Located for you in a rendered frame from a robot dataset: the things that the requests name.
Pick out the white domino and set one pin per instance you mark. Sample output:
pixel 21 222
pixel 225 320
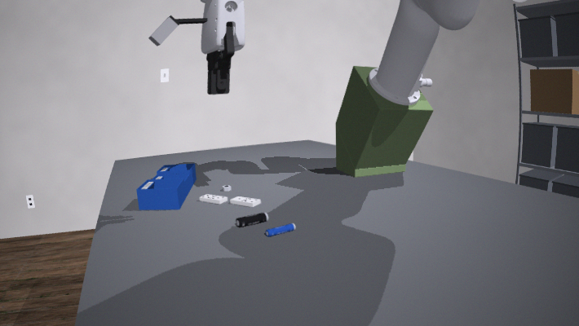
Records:
pixel 213 199
pixel 245 201

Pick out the blue rack of labelled bins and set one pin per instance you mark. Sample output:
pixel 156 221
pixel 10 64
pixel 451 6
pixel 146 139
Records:
pixel 166 196

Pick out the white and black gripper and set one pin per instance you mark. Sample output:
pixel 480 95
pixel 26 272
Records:
pixel 225 26

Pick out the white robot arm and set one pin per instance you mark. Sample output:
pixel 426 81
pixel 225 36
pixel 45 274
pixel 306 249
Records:
pixel 413 35

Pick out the blue battery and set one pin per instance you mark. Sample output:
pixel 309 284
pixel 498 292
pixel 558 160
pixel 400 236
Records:
pixel 279 230

